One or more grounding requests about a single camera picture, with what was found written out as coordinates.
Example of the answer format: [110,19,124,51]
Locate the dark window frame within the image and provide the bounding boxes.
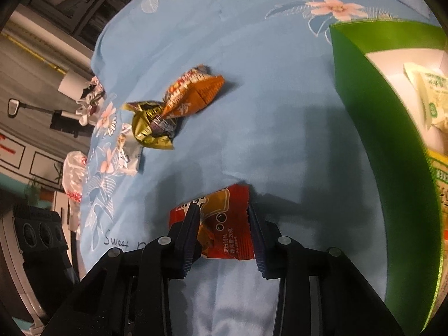
[27,0,156,48]

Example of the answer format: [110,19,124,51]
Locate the black speaker device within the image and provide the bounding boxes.
[12,205,79,285]

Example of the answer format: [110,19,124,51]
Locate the white plastic bag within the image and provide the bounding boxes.
[62,150,90,240]

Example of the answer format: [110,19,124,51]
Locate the orange snack packet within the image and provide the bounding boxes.
[162,65,225,118]

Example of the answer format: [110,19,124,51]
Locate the white cylinder cup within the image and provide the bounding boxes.
[58,71,92,100]

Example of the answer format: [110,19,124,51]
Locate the small white snack packet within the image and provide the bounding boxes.
[114,123,144,176]

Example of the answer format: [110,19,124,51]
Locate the blue floral bedsheet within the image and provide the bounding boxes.
[75,0,448,336]

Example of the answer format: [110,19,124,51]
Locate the yellow snack packet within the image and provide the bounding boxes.
[427,149,448,246]

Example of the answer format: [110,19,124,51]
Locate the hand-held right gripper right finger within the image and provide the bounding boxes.
[247,206,407,336]

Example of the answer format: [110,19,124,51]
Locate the olive green snack packet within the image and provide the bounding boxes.
[122,100,183,150]

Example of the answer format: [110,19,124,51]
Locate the green cardboard box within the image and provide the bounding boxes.
[330,19,448,330]

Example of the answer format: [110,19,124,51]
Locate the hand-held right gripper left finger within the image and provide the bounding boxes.
[42,204,202,336]

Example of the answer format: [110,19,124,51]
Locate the red snack packet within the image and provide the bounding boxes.
[169,184,258,261]

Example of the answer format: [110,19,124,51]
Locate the white patterned crumpled bag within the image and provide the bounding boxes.
[75,76,107,127]

